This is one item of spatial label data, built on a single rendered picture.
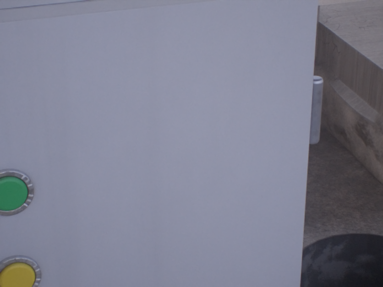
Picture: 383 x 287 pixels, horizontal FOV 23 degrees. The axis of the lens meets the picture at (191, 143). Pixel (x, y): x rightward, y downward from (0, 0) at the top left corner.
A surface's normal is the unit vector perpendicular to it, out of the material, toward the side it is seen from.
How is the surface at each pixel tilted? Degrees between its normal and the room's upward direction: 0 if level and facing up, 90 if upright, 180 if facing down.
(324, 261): 82
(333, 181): 0
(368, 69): 89
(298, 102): 90
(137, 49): 90
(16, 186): 90
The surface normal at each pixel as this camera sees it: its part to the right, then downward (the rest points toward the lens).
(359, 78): -0.95, 0.15
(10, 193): 0.31, 0.43
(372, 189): 0.00, -0.89
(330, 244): 0.47, 0.26
